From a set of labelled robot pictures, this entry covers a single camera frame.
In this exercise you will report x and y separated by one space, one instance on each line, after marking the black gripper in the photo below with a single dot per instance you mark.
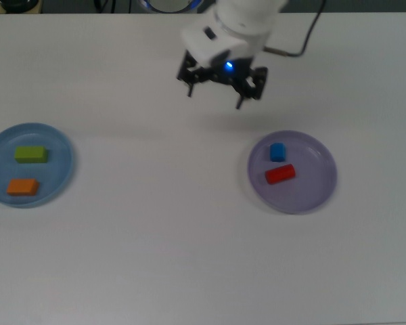
230 72

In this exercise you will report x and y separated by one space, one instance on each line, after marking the blue hexagonal block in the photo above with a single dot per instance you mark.
277 152

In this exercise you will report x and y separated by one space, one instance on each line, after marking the red cylinder block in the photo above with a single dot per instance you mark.
280 174

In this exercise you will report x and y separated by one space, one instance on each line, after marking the green rectangular block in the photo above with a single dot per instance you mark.
30 155

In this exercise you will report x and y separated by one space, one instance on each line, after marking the orange rectangular block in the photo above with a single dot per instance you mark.
22 188

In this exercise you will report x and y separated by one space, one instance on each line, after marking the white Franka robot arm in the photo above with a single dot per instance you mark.
243 20

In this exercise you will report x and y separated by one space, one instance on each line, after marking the purple plate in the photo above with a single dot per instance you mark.
304 193

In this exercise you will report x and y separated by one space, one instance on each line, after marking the blue plate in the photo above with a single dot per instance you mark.
57 162

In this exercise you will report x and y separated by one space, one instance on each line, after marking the black round object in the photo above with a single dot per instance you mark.
18 4

